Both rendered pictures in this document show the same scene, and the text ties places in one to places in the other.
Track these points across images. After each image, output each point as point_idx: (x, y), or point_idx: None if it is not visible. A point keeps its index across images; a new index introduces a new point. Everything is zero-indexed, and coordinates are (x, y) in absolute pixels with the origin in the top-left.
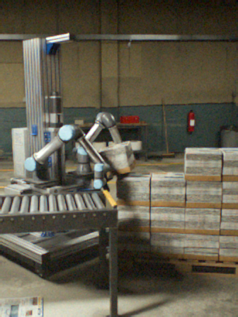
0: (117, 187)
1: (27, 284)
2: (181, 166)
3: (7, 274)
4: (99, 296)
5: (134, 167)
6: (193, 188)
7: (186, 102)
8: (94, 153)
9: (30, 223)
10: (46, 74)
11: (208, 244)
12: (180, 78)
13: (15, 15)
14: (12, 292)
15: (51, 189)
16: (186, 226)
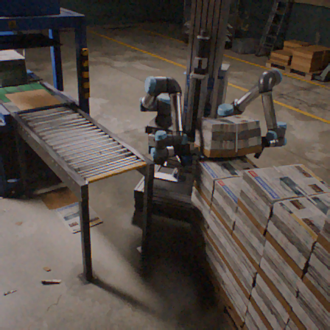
0: (195, 167)
1: (119, 206)
2: None
3: (128, 190)
4: (125, 254)
5: (239, 155)
6: (241, 221)
7: None
8: (174, 118)
9: (45, 156)
10: (200, 7)
11: (239, 299)
12: None
13: None
14: (102, 204)
15: (150, 137)
16: (228, 259)
